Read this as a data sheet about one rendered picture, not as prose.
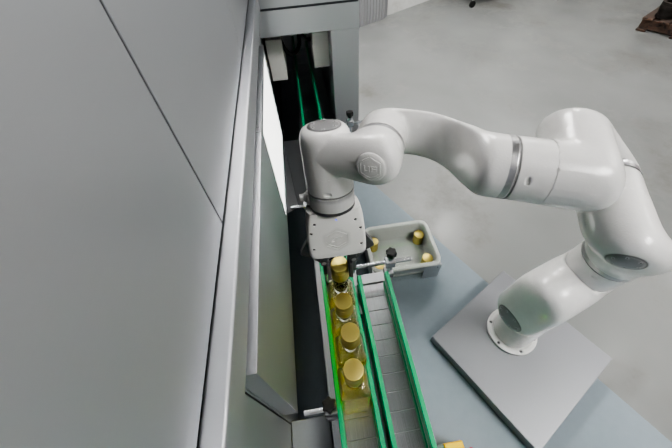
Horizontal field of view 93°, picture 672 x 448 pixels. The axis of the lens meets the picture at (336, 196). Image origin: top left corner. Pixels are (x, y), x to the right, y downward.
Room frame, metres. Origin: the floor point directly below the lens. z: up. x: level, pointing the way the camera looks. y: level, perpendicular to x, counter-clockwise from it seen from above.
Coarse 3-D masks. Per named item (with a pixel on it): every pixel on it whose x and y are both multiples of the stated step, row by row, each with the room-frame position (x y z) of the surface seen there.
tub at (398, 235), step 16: (400, 224) 0.62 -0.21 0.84; (416, 224) 0.63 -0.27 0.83; (384, 240) 0.61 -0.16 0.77; (400, 240) 0.60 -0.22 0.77; (432, 240) 0.55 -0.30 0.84; (368, 256) 0.51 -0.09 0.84; (384, 256) 0.55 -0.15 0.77; (400, 256) 0.54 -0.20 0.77; (416, 256) 0.54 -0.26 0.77; (432, 256) 0.51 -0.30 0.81
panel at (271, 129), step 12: (264, 60) 0.96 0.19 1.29; (264, 72) 0.89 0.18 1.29; (264, 84) 0.82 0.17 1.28; (264, 96) 0.76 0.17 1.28; (264, 108) 0.71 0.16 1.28; (264, 120) 0.66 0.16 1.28; (276, 120) 0.91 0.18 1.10; (264, 132) 0.61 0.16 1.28; (276, 132) 0.83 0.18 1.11; (276, 144) 0.76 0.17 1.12; (276, 156) 0.70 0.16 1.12; (276, 168) 0.64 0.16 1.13; (276, 180) 0.59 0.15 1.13
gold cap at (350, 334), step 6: (348, 324) 0.19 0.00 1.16; (354, 324) 0.19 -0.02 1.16; (342, 330) 0.19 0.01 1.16; (348, 330) 0.18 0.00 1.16; (354, 330) 0.18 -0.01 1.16; (342, 336) 0.18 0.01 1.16; (348, 336) 0.17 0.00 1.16; (354, 336) 0.17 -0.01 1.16; (342, 342) 0.17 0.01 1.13; (348, 342) 0.17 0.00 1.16; (354, 342) 0.17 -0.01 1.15; (348, 348) 0.17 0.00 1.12; (354, 348) 0.17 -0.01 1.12
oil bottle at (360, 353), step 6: (336, 336) 0.20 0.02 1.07; (360, 336) 0.20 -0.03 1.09; (336, 342) 0.19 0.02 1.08; (360, 342) 0.18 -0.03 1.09; (336, 348) 0.18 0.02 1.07; (342, 348) 0.18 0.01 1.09; (360, 348) 0.17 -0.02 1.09; (342, 354) 0.17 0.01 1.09; (348, 354) 0.16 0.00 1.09; (354, 354) 0.16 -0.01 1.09; (360, 354) 0.16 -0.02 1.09; (342, 360) 0.16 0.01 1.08; (360, 360) 0.16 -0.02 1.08; (366, 360) 0.16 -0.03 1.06
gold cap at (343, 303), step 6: (342, 294) 0.25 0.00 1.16; (348, 294) 0.25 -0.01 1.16; (336, 300) 0.24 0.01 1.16; (342, 300) 0.24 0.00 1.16; (348, 300) 0.24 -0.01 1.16; (336, 306) 0.23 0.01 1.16; (342, 306) 0.23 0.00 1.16; (348, 306) 0.23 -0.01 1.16; (336, 312) 0.23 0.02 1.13; (342, 312) 0.22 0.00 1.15; (348, 312) 0.22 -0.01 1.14; (342, 318) 0.22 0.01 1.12
